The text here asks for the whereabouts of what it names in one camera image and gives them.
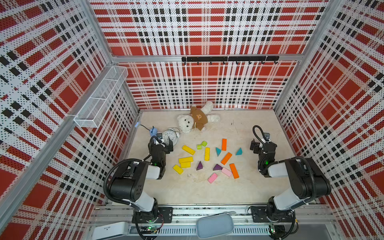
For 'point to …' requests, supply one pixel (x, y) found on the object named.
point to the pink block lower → (212, 178)
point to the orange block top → (224, 144)
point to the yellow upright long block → (207, 154)
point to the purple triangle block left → (200, 166)
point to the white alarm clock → (172, 134)
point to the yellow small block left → (178, 169)
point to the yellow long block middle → (187, 159)
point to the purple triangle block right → (217, 167)
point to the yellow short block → (186, 165)
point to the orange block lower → (234, 171)
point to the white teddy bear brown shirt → (198, 119)
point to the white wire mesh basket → (90, 113)
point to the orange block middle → (226, 158)
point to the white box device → (110, 230)
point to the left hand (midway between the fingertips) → (163, 139)
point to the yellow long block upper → (188, 149)
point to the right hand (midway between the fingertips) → (263, 140)
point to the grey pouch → (215, 225)
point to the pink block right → (226, 171)
